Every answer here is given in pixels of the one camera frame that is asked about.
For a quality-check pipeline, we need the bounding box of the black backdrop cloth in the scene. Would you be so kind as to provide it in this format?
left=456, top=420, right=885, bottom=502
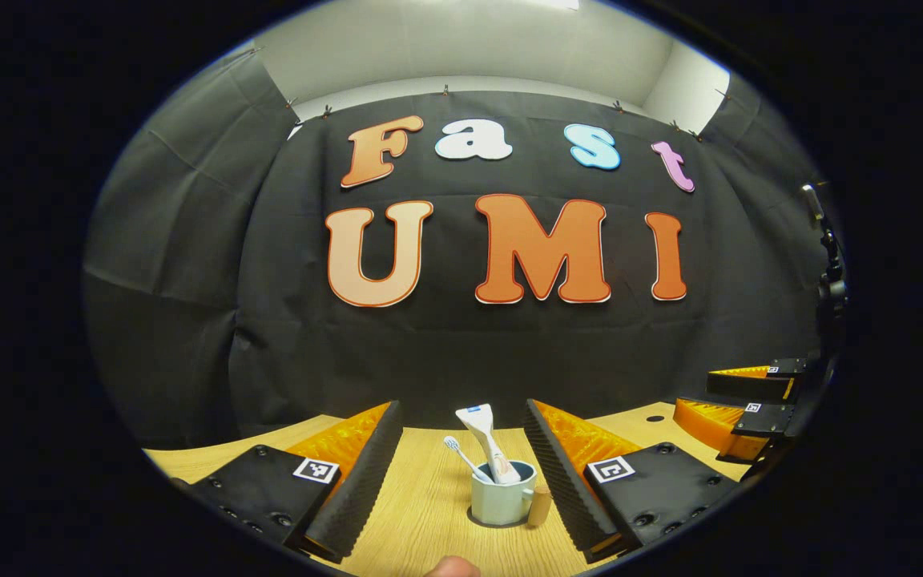
left=81, top=48, right=843, bottom=450

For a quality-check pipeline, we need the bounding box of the smartphone on gripper mount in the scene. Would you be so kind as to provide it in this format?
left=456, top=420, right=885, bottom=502
left=801, top=184, right=827, bottom=225

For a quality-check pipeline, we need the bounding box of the white toothpaste tube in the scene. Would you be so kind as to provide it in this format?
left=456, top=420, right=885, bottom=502
left=455, top=403, right=522, bottom=484

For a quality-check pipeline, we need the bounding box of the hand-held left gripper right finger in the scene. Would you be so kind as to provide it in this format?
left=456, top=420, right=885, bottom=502
left=523, top=398, right=743, bottom=564

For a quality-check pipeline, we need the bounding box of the pale green cup wooden handle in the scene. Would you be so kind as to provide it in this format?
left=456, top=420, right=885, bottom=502
left=470, top=459, right=552, bottom=528

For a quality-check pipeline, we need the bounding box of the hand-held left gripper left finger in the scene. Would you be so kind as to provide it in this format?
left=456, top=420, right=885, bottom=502
left=169, top=399, right=404, bottom=564

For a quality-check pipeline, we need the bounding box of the white toothbrush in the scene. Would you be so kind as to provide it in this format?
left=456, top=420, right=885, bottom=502
left=442, top=435, right=494, bottom=485

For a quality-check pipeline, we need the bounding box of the wooden desktop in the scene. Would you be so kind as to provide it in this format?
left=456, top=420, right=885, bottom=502
left=143, top=401, right=751, bottom=577

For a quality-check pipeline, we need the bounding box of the round dark brown coaster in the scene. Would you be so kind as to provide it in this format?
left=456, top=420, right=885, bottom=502
left=466, top=501, right=542, bottom=531

